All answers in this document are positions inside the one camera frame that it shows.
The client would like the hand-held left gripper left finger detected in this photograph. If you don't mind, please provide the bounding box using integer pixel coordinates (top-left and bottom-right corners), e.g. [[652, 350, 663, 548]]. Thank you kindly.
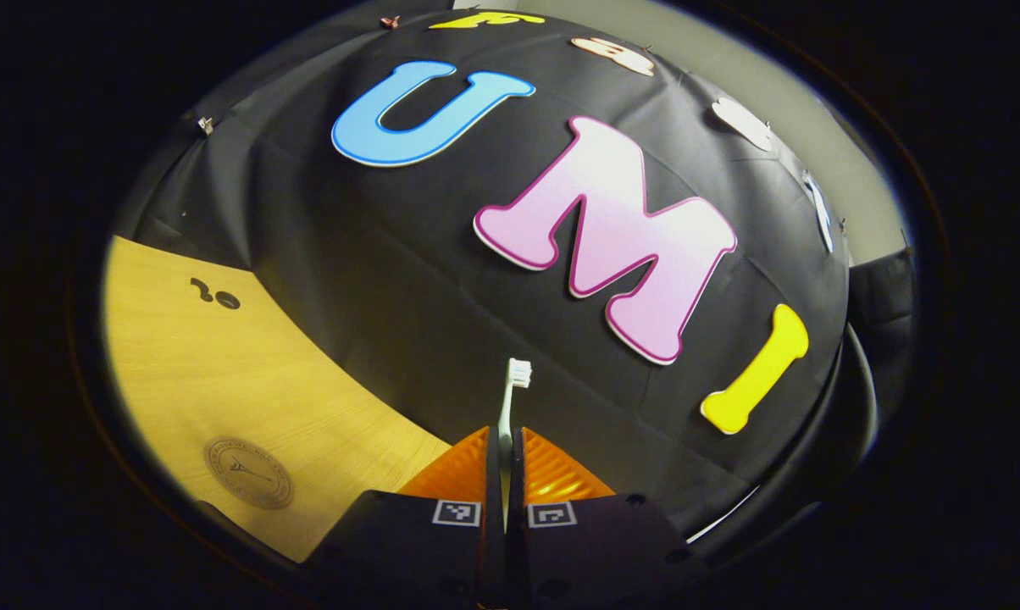
[[305, 426, 506, 607]]

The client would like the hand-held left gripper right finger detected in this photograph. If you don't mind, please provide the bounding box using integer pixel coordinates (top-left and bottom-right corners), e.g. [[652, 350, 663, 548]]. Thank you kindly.
[[509, 426, 707, 607]]

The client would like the white toothbrush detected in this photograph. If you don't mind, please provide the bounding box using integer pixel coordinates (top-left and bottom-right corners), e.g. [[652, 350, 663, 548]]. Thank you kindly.
[[497, 358, 534, 533]]

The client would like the wooden desktop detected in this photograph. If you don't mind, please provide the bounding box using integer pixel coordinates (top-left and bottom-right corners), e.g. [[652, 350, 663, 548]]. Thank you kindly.
[[102, 236, 453, 564]]

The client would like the black backdrop cloth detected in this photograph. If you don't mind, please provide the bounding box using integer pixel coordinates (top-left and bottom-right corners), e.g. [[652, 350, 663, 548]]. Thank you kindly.
[[108, 0, 917, 552]]

